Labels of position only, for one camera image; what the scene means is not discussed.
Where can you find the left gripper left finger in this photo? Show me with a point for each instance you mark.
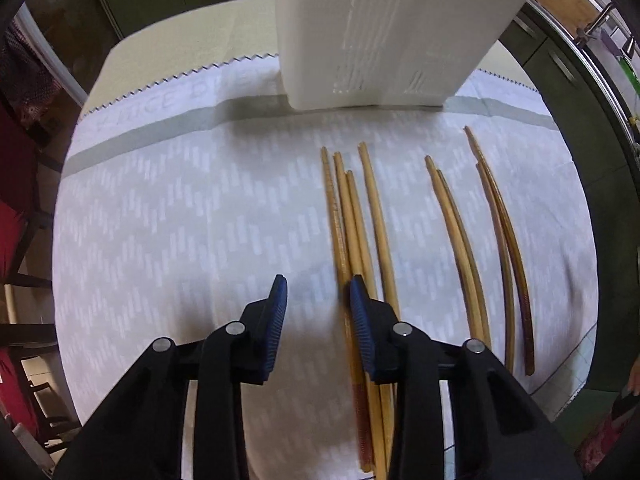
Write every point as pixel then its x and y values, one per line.
pixel 137 430

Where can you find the white patterned tablecloth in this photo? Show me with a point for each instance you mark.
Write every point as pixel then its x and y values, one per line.
pixel 179 205

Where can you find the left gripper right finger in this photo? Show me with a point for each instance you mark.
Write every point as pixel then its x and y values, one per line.
pixel 499 431

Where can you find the dark brown chopstick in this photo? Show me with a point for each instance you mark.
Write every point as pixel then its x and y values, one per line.
pixel 520 283
pixel 506 275

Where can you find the white plastic utensil holder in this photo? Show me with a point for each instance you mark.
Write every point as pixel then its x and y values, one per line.
pixel 345 53

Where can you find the patterned brown chopstick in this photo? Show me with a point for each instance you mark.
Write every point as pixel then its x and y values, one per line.
pixel 342 268

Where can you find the light wooden chopstick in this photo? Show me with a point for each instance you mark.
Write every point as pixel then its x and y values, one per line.
pixel 385 412
pixel 382 247
pixel 355 262
pixel 477 292
pixel 456 243

